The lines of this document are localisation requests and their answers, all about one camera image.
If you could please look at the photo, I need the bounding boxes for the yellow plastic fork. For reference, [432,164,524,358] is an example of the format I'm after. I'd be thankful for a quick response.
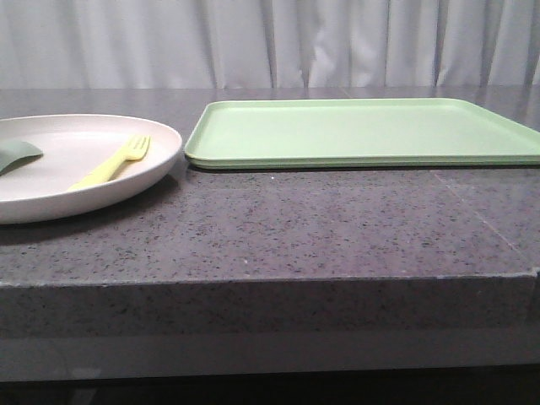
[68,135,151,191]

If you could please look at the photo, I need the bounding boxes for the white curtain backdrop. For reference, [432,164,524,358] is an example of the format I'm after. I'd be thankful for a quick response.
[1,1,539,89]

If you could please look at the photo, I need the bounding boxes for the cream round plate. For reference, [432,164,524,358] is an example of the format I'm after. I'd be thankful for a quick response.
[1,114,182,224]

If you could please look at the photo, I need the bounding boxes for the light green serving tray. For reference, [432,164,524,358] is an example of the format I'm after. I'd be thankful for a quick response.
[185,98,539,170]

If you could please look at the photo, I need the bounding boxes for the green plastic spoon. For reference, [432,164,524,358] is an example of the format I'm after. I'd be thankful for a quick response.
[1,139,43,176]

